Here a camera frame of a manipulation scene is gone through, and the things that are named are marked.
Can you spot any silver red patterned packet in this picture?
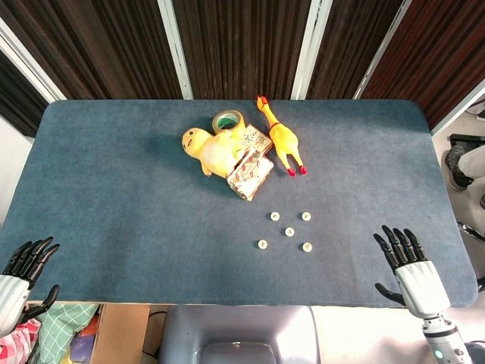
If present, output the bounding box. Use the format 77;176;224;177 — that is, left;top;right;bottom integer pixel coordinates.
226;148;275;204

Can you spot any grey robot torso base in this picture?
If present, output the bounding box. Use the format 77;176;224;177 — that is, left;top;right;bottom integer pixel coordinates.
158;305;323;364

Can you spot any yellow rubber chicken toy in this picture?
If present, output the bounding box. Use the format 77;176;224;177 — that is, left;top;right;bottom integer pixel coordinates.
255;94;308;178

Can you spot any black flat screen device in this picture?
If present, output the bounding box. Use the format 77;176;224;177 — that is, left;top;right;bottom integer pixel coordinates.
449;133;485;152

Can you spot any purple plastic item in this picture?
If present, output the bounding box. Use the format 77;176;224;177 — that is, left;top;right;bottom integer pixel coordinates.
70;329;95;364

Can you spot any green checked cloth bag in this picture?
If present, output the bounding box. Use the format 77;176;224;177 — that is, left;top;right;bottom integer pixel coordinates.
36;302;100;364

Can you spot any white aluminium partition post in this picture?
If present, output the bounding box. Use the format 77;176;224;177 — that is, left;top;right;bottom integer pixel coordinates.
352;0;412;100
430;85;485;136
157;0;194;100
0;17;67;103
290;0;334;100

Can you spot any red white checked bag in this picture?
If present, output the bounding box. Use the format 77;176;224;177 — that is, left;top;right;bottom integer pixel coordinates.
0;318;42;364

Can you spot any black metal chair base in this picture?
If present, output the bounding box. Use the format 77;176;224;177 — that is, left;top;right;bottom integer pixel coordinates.
456;221;485;243

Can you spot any thin black floor cable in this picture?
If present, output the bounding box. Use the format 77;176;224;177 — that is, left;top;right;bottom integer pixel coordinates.
142;309;168;359

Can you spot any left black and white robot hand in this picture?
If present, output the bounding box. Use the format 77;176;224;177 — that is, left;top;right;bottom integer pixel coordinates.
0;236;61;337

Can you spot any small patterned card box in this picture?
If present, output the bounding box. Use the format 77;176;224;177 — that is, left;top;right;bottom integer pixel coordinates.
237;124;274;153

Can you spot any brown cardboard box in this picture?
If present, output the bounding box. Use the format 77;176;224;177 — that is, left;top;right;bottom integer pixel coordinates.
89;303;152;364

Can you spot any light grey trouser leg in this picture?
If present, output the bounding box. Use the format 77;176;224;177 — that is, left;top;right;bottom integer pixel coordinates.
458;146;485;179

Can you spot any roll of packing tape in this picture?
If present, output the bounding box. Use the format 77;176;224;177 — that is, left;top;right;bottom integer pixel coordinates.
211;109;247;141

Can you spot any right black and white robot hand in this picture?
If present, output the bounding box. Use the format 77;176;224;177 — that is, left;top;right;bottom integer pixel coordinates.
373;224;452;319

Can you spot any blue felt table cloth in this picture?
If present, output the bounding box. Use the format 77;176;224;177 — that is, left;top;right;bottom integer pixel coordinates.
0;99;479;309

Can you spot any yellow plush duck toy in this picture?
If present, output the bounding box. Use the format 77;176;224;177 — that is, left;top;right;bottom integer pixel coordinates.
181;127;247;178

